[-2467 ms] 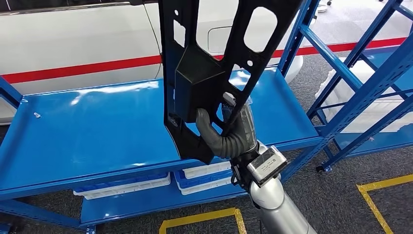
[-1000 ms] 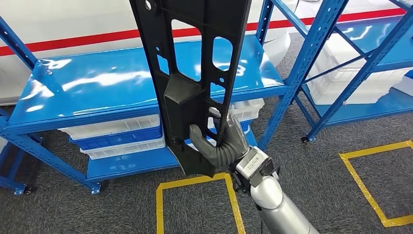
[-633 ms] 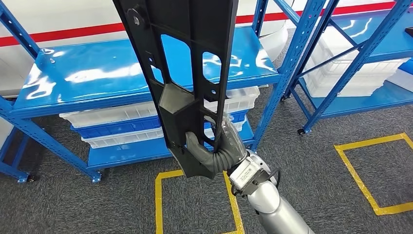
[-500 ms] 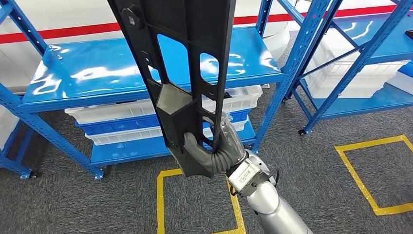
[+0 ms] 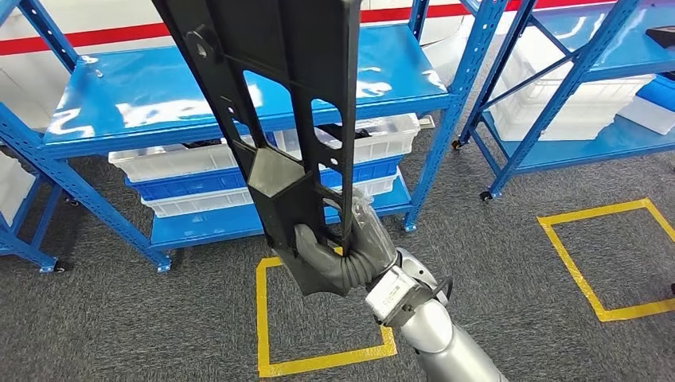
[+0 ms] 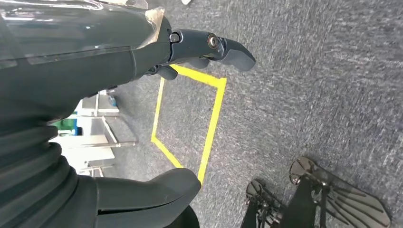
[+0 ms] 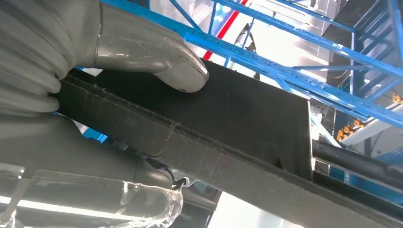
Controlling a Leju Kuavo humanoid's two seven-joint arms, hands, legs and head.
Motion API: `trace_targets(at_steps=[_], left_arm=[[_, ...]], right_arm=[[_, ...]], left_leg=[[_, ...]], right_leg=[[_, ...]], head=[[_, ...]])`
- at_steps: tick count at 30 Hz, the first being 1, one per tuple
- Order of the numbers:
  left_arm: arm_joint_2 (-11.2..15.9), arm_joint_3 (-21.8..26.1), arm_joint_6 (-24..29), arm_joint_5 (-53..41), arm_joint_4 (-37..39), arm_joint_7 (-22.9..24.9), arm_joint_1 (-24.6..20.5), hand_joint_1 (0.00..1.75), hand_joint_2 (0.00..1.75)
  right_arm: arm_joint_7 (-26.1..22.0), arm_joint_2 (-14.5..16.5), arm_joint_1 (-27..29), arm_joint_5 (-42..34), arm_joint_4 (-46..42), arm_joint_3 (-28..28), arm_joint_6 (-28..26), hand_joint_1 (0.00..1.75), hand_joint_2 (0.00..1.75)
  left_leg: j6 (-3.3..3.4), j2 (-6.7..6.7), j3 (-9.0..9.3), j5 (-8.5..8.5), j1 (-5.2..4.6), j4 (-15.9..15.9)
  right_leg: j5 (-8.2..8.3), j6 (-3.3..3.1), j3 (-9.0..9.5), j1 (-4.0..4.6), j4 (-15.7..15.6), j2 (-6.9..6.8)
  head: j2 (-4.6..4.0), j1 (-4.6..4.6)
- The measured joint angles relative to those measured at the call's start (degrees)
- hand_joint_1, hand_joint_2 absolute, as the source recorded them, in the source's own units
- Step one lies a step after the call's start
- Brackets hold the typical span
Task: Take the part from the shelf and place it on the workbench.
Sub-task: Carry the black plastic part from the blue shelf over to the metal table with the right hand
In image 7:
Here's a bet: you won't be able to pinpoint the blue metal shelf rack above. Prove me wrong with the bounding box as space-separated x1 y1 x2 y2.
291 0 403 105
75 0 403 207

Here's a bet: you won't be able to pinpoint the red barrier belt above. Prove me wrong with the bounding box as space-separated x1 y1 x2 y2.
203 0 249 60

